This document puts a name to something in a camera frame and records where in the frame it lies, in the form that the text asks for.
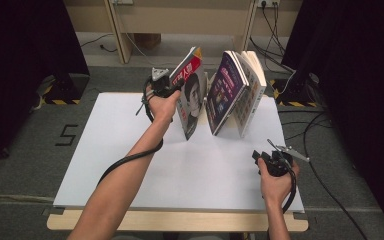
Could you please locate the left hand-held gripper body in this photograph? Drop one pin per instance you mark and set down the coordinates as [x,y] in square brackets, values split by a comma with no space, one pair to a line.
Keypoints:
[161,88]

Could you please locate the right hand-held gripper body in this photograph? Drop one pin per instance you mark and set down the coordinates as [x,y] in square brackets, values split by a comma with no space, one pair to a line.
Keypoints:
[276,163]

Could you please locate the brown magazine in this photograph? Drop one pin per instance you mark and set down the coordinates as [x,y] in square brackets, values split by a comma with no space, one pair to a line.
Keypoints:
[193,100]

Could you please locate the person's left hand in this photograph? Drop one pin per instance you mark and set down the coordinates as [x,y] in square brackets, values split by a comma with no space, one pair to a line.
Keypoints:
[161,108]

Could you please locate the person's right hand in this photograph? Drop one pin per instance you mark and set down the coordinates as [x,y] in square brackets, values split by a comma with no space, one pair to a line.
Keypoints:
[278,190]

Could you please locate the brown box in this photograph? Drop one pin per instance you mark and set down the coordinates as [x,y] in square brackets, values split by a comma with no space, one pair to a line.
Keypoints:
[148,40]

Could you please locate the light wooden desk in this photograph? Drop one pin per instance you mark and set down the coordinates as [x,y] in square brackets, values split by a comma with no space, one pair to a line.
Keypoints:
[180,20]

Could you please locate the black stand base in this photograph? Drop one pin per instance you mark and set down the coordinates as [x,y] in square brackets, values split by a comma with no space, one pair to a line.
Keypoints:
[66,88]
[300,91]

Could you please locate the black curtain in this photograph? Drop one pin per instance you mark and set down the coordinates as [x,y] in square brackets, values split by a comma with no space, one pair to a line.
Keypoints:
[356,66]
[20,66]

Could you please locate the white wall socket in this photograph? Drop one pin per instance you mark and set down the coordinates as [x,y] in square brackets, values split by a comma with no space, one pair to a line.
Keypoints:
[268,2]

